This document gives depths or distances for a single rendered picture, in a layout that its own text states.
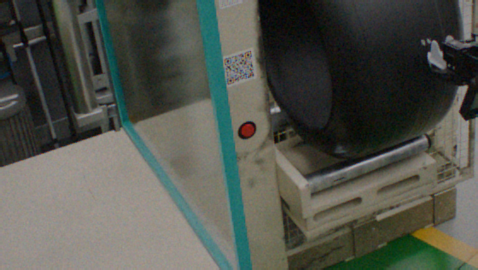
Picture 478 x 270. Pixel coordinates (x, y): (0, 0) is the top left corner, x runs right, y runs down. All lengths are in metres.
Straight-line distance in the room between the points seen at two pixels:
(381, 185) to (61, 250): 0.95
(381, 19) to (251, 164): 0.47
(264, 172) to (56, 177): 0.64
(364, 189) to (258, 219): 0.26
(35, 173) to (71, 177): 0.07
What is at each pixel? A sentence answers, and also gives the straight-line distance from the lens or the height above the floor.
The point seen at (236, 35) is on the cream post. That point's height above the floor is 1.30.
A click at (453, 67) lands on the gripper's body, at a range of 1.81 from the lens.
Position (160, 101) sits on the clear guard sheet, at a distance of 1.40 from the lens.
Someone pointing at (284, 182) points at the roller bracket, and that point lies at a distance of 2.11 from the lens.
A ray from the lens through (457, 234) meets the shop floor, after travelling 3.38.
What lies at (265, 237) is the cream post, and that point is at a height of 0.74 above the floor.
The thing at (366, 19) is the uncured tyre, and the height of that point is 1.33.
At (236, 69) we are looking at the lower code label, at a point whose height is 1.22.
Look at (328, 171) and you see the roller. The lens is 2.12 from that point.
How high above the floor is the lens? 2.16
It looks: 33 degrees down
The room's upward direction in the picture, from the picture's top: 8 degrees counter-clockwise
